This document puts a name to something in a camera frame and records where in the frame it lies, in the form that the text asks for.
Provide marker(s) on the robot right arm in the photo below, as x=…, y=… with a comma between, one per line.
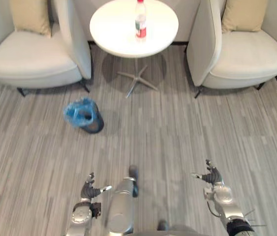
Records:
x=229, y=206

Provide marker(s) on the clear bottle red label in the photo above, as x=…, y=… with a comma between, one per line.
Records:
x=140, y=24

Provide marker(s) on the small dark bin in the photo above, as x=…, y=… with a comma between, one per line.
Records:
x=97, y=123

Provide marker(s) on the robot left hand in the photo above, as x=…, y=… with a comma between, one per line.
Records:
x=90, y=190

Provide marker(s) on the beige cushion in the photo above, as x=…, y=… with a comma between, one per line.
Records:
x=244, y=14
x=30, y=17

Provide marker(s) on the blue plastic bin bag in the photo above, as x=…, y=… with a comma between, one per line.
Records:
x=70, y=114

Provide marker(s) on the white armchair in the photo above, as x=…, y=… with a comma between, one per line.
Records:
x=246, y=56
x=30, y=60

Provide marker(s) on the silver star table base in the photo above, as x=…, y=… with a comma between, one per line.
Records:
x=135, y=78

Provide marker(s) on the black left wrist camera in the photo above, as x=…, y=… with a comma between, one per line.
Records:
x=96, y=210

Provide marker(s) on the round white table top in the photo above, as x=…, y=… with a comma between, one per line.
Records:
x=118, y=27

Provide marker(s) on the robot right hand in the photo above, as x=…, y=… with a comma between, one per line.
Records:
x=213, y=175

